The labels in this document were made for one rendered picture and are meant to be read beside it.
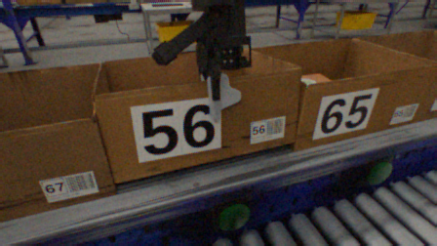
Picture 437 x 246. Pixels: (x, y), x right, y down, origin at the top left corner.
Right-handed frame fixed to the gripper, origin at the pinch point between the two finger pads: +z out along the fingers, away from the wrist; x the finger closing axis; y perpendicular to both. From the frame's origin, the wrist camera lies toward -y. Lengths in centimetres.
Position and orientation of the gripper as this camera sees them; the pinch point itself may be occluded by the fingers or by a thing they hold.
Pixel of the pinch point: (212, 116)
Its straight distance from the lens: 48.2
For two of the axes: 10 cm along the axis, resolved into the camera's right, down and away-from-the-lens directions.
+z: 0.9, 9.5, 3.0
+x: -3.2, -2.6, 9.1
